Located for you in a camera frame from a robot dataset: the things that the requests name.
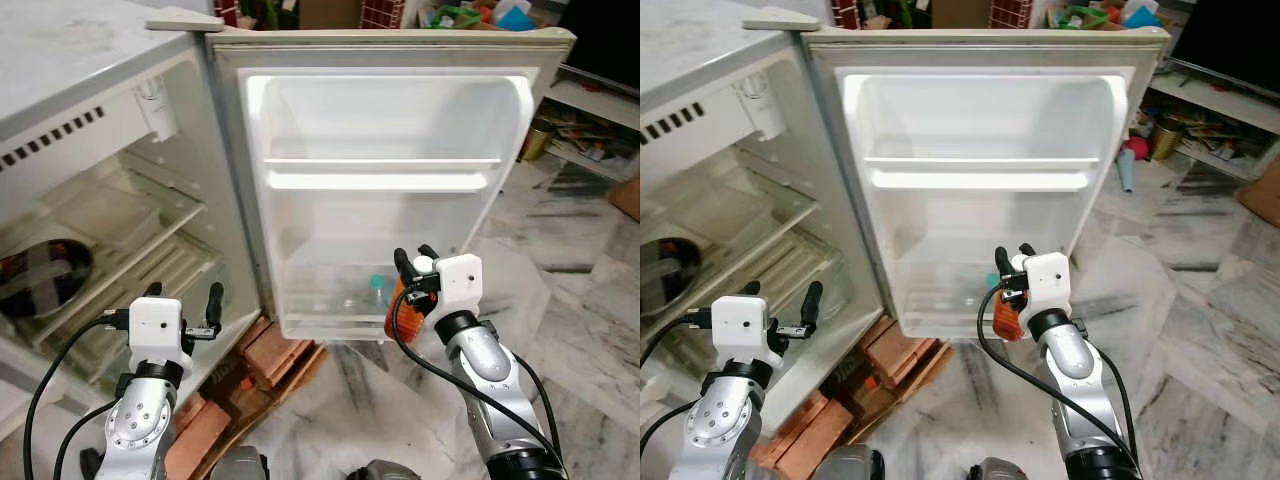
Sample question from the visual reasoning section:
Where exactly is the white crisper drawer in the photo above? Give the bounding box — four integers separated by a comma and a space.
20, 232, 233, 386
640, 235, 846, 386

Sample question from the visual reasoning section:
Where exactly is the white fridge door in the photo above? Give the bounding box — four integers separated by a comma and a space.
207, 28, 578, 343
805, 28, 1171, 341

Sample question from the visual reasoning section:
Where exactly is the gold metal can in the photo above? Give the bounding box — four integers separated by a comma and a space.
520, 125, 553, 163
1150, 120, 1183, 161

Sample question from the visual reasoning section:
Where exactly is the white low cabinet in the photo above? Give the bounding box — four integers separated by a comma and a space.
520, 68, 641, 191
1130, 75, 1280, 191

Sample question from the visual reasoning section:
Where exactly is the beige fridge hinge cover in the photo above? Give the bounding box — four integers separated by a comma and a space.
145, 8, 226, 34
742, 8, 821, 31

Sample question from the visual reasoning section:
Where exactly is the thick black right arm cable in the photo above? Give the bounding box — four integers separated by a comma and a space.
977, 285, 1136, 456
390, 288, 566, 479

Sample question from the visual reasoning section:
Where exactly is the white fridge thermostat box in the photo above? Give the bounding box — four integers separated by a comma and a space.
735, 75, 788, 141
133, 78, 184, 144

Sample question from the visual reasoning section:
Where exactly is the brown wooden board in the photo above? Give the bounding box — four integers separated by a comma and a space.
190, 338, 329, 480
840, 340, 953, 446

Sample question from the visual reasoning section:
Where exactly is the grey robot leg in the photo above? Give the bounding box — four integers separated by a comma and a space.
965, 457, 1031, 480
210, 446, 271, 480
808, 445, 883, 480
345, 459, 423, 480

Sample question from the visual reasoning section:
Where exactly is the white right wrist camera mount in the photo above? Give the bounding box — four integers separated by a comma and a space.
1020, 252, 1074, 317
432, 254, 485, 319

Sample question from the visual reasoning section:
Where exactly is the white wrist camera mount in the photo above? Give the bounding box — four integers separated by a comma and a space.
432, 254, 485, 319
712, 296, 770, 363
1020, 252, 1074, 317
128, 296, 185, 364

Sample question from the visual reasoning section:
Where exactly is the orange container white cap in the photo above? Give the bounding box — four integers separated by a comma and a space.
992, 253, 1031, 344
384, 254, 437, 347

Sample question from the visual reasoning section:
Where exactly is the blue bottle red top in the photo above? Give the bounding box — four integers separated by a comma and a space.
1117, 137, 1150, 194

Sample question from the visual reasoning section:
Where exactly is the clear glass fridge shelf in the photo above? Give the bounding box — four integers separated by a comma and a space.
0, 150, 209, 336
640, 150, 816, 336

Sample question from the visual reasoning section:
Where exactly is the white door shelf rail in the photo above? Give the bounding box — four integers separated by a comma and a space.
262, 155, 503, 194
862, 155, 1103, 194

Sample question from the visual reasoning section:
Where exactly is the clear bottle green cap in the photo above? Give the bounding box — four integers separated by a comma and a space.
345, 273, 401, 316
955, 276, 1001, 313

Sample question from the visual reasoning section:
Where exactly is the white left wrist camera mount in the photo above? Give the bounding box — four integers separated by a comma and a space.
712, 296, 770, 363
128, 296, 185, 364

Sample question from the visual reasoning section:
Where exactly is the grey robot right leg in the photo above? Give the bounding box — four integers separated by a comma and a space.
345, 459, 423, 480
965, 457, 1031, 480

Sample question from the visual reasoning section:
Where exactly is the red clay brick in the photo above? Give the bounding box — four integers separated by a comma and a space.
163, 396, 234, 480
860, 315, 939, 383
243, 316, 314, 389
750, 392, 853, 473

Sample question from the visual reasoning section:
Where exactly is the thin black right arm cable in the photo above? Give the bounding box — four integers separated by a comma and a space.
1090, 340, 1138, 441
505, 345, 561, 451

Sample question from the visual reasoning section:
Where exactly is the green plastic toy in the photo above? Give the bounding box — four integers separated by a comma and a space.
428, 4, 483, 30
1050, 4, 1111, 30

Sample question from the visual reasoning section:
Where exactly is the grey robot left leg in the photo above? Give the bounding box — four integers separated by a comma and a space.
808, 445, 883, 480
210, 446, 271, 480

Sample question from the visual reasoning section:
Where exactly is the black pan glass lid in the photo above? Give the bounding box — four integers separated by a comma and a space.
640, 238, 693, 319
0, 238, 97, 319

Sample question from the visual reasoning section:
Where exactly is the black television screen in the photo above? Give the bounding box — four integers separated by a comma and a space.
555, 0, 641, 93
1165, 0, 1280, 96

